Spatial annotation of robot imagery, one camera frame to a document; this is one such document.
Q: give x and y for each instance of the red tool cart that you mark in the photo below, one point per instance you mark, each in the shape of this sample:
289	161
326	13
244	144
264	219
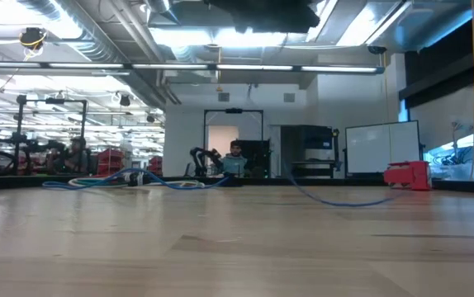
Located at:
111	163
155	166

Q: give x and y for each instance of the ceiling dome camera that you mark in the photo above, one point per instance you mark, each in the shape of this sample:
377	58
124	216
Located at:
377	50

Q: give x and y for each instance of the black gantry frame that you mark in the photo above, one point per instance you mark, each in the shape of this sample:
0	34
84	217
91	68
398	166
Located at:
19	123
233	110

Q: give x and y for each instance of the black ceiling spotlight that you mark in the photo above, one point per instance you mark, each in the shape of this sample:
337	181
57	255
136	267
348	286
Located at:
125	100
150	119

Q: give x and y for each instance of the yellow hanging tag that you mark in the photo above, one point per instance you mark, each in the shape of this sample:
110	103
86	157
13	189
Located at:
219	88

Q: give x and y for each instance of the long ceiling light strip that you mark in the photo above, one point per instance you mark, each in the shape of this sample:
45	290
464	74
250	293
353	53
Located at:
171	67

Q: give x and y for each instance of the grey wall vent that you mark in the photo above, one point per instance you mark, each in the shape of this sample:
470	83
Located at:
224	97
289	97

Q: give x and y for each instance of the black shelf cart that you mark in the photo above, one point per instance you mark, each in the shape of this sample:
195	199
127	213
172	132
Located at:
307	136

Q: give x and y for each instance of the pale door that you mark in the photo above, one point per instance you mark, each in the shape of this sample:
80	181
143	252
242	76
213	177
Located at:
220	138

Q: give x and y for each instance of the whiteboard with black frame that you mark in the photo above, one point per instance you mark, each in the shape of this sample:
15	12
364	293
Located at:
381	148

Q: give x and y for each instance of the silver ribbed air duct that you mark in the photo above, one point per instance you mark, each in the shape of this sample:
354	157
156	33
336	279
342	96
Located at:
80	41

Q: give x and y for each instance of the black upright panel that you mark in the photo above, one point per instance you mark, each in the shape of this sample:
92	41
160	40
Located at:
262	150

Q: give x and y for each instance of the red tape dispenser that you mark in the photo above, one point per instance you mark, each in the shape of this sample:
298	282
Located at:
410	175

